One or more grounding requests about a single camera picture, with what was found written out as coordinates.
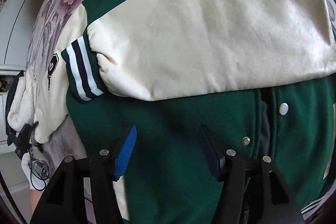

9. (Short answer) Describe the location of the green varsity jacket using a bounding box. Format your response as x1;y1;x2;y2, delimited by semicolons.
48;0;335;223

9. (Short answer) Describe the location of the white gloved left hand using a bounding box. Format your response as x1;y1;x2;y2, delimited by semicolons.
21;150;50;192

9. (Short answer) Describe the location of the black and white garment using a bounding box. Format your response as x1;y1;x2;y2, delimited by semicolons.
5;69;37;146

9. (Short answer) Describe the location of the white sliding wardrobe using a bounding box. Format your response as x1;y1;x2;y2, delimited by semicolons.
1;0;44;76

